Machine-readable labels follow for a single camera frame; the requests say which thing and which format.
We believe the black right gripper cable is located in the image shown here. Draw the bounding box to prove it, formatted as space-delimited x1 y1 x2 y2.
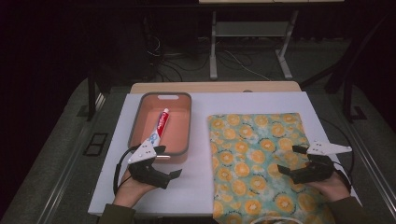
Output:
318 117 356 194

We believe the black angled stand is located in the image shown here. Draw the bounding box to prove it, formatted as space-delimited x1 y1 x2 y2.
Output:
341 69 369 123

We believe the white floor cable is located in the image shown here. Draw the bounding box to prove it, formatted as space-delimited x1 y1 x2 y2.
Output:
223 49 273 82

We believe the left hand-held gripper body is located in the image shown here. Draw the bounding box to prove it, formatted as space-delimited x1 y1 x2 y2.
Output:
127 139 172 190

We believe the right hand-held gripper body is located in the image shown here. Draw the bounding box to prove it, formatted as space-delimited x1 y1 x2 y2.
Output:
290 140 353 185

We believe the orange-print drawstring bag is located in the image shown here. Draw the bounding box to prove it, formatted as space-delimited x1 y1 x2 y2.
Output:
206 112 337 224

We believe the black floor outlet plate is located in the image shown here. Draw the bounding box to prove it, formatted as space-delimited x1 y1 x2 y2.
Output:
82 132 109 157

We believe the red and white toothpaste tube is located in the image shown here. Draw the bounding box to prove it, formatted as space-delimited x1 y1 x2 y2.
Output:
146 107 171 149

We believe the aluminium rail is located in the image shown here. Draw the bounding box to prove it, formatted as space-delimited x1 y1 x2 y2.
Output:
36 92 107 224
341 120 396 217

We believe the black post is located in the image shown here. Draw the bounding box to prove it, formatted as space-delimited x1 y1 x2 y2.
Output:
86 66 98 122

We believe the bundle of black cables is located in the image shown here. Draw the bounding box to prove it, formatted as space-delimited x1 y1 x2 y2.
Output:
144 32 185 82

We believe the white board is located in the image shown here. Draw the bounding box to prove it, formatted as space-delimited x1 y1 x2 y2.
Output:
88 91 362 217

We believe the orange basin with grey rim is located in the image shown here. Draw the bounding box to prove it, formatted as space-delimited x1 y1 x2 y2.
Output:
127 91 192 164

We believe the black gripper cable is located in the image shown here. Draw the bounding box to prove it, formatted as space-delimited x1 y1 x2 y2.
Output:
112 144 142 196
318 117 356 194

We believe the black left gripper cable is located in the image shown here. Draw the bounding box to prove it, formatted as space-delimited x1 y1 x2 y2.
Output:
112 144 142 196

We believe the person's right hand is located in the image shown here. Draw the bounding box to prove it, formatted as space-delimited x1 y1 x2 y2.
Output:
305 172 351 203

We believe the person's left hand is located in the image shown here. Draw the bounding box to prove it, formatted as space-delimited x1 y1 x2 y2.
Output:
113 169 157 209

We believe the grey metal stand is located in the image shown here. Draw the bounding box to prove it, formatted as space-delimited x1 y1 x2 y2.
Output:
208 10 300 81

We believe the wooden table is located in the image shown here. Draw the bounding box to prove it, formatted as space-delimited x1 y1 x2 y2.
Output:
129 81 303 94

